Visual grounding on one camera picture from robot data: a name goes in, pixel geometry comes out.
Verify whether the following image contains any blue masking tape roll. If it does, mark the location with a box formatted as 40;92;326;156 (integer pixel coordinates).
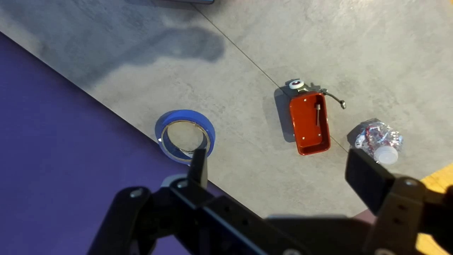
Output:
154;109;217;167

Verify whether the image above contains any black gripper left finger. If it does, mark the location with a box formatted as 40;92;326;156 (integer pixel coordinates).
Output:
88;147;224;255

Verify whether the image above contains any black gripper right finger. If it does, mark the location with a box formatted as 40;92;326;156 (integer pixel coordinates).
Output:
344;147;453;255

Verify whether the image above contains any clear crumpled plastic cup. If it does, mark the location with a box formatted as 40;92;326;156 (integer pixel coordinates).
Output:
347;117;405;166

